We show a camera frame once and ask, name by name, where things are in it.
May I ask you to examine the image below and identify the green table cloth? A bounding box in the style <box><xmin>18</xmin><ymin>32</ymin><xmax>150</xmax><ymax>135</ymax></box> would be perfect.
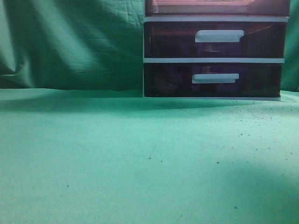
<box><xmin>0</xmin><ymin>89</ymin><xmax>299</xmax><ymax>224</ymax></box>

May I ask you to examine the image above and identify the green backdrop cloth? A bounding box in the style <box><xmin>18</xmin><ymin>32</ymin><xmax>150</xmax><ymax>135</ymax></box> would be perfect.
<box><xmin>0</xmin><ymin>0</ymin><xmax>299</xmax><ymax>92</ymax></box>

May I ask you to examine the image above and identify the white plastic drawer cabinet frame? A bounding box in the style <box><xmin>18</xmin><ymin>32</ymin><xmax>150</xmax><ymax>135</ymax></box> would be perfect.
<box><xmin>143</xmin><ymin>4</ymin><xmax>290</xmax><ymax>100</ymax></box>

